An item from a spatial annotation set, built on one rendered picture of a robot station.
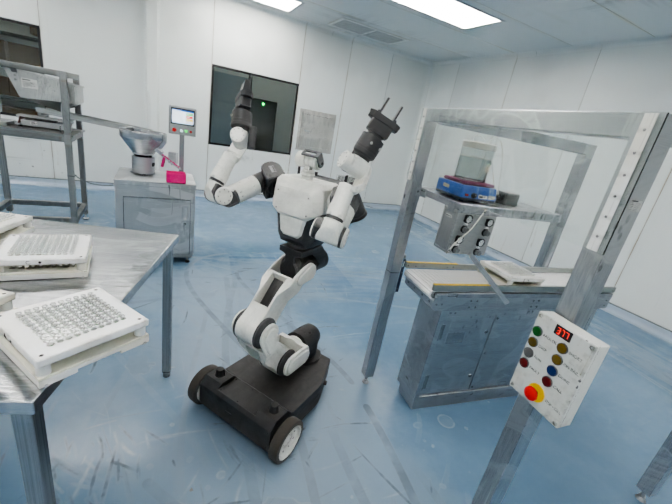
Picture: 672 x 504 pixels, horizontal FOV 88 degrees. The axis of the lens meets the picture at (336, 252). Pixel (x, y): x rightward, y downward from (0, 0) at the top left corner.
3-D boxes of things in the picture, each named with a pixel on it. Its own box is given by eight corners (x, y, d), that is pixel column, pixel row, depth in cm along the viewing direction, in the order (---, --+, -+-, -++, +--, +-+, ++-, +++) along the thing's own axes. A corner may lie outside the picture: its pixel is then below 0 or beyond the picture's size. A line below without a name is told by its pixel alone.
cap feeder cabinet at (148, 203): (116, 265, 307) (113, 179, 282) (122, 242, 354) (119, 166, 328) (193, 264, 335) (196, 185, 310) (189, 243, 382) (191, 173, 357)
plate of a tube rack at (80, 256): (-12, 267, 107) (-13, 260, 106) (9, 239, 126) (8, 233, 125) (86, 263, 119) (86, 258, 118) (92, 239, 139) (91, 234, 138)
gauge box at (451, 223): (446, 253, 157) (458, 210, 150) (433, 245, 166) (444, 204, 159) (484, 255, 164) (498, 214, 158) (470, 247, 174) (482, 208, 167)
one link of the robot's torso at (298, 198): (295, 228, 190) (305, 161, 178) (349, 247, 175) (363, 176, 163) (257, 237, 165) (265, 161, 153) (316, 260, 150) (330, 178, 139)
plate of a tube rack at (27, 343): (-12, 323, 84) (-13, 315, 83) (99, 292, 104) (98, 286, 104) (36, 370, 73) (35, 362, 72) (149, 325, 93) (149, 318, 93)
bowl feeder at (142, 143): (118, 175, 296) (116, 129, 283) (122, 168, 325) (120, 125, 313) (181, 180, 318) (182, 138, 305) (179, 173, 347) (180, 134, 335)
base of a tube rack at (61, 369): (-8, 340, 85) (-10, 332, 85) (100, 306, 106) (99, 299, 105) (39, 389, 75) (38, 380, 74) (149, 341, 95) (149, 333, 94)
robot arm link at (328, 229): (330, 183, 123) (309, 233, 120) (357, 193, 122) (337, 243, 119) (331, 193, 133) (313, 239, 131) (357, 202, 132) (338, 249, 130)
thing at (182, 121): (168, 175, 331) (169, 104, 310) (168, 173, 340) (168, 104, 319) (194, 177, 342) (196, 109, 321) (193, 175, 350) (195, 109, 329)
